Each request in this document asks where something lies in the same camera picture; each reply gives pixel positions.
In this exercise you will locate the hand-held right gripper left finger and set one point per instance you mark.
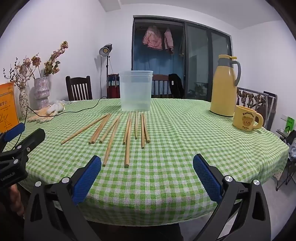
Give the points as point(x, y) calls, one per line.
point(89, 176)

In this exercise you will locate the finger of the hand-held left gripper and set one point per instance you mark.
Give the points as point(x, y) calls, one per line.
point(32, 139)
point(15, 132)

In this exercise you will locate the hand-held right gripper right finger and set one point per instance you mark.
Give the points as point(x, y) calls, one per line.
point(205, 176)

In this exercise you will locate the group of wooden chopsticks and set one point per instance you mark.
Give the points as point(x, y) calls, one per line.
point(128, 136)

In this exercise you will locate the clear plastic container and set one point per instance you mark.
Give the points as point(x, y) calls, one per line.
point(136, 92)

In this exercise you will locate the person's left hand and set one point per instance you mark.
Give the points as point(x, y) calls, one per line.
point(16, 201)

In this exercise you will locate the cream work glove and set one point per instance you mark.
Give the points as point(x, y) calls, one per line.
point(42, 112)
point(40, 118)

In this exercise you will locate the orange poster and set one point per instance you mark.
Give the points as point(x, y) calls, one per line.
point(7, 106)

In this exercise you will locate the small floral vase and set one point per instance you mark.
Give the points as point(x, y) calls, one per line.
point(23, 104)

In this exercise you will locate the green checked tablecloth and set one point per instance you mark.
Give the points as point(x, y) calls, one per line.
point(175, 162)

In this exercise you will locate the white work glove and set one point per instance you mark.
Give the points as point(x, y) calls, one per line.
point(55, 108)

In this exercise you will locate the pink speckled vase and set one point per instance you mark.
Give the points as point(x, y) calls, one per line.
point(42, 92)

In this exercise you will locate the white plastic packet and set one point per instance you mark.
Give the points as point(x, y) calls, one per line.
point(63, 101)

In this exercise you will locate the dried dark branches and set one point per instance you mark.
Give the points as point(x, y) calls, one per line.
point(17, 74)

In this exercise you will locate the dark wooden chair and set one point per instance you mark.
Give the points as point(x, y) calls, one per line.
point(78, 89)
point(160, 89)

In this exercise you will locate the yellow bear print mug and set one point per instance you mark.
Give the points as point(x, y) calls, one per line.
point(245, 120)

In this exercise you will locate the black folding chair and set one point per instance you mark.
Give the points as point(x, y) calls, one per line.
point(285, 176)

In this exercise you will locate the dried flower bouquet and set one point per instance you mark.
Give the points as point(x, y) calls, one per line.
point(54, 60)

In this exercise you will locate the yellow thermos jug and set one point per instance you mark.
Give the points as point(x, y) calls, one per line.
point(223, 90)

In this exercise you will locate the drying rack with patterned cloths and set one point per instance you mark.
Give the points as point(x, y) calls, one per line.
point(253, 99)

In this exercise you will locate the grey plastic bag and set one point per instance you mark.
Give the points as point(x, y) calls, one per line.
point(292, 150)

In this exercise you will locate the red and blue folded rack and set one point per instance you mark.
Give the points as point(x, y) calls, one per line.
point(113, 87)

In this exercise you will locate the black garment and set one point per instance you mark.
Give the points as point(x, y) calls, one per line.
point(176, 87)

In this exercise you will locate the green paper bag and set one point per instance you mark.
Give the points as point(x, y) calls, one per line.
point(290, 125)

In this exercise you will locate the studio lamp on stand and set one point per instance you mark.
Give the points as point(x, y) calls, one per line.
point(104, 51)

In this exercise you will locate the black framed sliding door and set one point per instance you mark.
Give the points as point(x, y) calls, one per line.
point(198, 58)

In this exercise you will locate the blue curtain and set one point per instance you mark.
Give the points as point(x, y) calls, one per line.
point(152, 61)

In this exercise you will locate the beige hanging garment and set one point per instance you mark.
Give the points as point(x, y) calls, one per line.
point(182, 46)

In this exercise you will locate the small pink jacket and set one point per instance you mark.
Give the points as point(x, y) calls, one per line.
point(168, 40)

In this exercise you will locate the large pink jacket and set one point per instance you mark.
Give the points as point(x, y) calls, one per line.
point(152, 38)

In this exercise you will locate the white wall socket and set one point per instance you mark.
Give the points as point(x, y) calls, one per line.
point(283, 115)

